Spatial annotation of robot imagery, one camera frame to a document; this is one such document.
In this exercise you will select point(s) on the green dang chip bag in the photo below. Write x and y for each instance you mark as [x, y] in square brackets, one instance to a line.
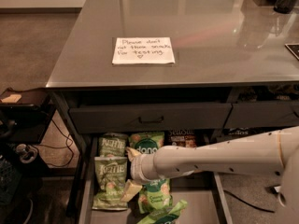
[146, 143]
[155, 195]

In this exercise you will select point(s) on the dark metal drawer cabinet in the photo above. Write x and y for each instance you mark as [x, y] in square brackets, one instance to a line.
[226, 52]

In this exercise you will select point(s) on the top left drawer front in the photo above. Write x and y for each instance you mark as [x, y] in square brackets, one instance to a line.
[149, 117]

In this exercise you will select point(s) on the round metal caster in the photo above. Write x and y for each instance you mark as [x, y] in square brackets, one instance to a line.
[26, 153]

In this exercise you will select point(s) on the green snack bag at bottom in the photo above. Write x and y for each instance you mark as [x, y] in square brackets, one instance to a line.
[166, 215]

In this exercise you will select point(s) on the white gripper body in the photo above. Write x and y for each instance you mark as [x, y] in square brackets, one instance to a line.
[139, 169]

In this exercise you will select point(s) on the black card on counter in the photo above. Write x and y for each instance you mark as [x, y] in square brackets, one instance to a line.
[293, 49]

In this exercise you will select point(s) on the top right drawer front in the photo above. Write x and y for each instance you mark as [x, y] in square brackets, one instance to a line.
[263, 114]

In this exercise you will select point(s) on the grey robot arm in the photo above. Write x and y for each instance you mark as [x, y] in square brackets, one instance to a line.
[273, 153]

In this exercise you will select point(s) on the black side cart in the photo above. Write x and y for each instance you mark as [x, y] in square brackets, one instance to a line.
[25, 115]

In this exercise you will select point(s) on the blue plastic crate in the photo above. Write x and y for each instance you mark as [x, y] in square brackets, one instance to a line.
[10, 178]

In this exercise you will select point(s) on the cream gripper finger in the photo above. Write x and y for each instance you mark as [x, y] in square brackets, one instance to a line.
[132, 153]
[131, 189]

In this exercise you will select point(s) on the white handwritten paper note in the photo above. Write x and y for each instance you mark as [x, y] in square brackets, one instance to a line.
[143, 50]

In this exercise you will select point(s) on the open middle drawer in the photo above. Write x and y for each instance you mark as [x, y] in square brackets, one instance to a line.
[203, 192]

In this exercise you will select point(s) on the brown seaweed snack bag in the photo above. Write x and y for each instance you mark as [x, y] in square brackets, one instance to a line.
[182, 138]

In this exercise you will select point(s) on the green kettle chip bag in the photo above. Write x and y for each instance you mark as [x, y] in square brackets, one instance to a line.
[111, 175]
[112, 145]

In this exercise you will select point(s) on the front green Dang chip bag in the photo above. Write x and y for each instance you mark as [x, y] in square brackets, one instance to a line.
[155, 195]

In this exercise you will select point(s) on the rear green Dang chip bag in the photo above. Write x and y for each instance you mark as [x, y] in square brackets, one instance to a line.
[146, 143]

